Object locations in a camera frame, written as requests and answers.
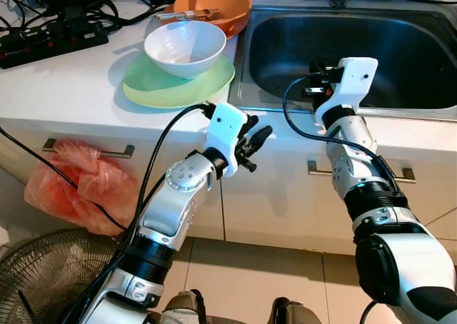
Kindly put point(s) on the black power strip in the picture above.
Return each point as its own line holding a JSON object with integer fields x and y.
{"x": 50, "y": 44}

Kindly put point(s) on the robot leg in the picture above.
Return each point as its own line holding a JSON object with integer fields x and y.
{"x": 182, "y": 310}
{"x": 289, "y": 313}

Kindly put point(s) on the right robot leg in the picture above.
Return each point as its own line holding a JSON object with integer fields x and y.
{"x": 289, "y": 313}

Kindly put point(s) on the metal fork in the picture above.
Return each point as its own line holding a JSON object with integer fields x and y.
{"x": 211, "y": 13}

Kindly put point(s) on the red plastic bag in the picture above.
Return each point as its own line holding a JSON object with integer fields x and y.
{"x": 71, "y": 188}

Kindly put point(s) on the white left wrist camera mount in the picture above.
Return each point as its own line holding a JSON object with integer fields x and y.
{"x": 225, "y": 128}

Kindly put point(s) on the white ribbed bowl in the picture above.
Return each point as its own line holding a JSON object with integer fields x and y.
{"x": 186, "y": 46}

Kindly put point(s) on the light green plate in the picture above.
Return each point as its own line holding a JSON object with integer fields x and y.
{"x": 157, "y": 94}

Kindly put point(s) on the left robot leg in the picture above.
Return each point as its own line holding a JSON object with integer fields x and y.
{"x": 182, "y": 310}

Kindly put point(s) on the white kitchen cabinet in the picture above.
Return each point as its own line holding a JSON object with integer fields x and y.
{"x": 271, "y": 195}

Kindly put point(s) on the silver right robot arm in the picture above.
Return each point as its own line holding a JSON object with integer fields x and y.
{"x": 385, "y": 231}

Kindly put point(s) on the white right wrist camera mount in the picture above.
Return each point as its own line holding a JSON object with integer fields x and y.
{"x": 353, "y": 85}

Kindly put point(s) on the stainless steel sink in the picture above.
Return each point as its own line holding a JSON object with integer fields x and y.
{"x": 414, "y": 53}

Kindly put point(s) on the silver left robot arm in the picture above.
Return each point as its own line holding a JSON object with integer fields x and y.
{"x": 171, "y": 195}

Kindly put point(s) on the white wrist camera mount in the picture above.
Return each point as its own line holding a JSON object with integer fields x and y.
{"x": 353, "y": 85}
{"x": 225, "y": 128}

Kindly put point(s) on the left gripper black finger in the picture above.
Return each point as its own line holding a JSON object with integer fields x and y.
{"x": 254, "y": 148}
{"x": 260, "y": 134}

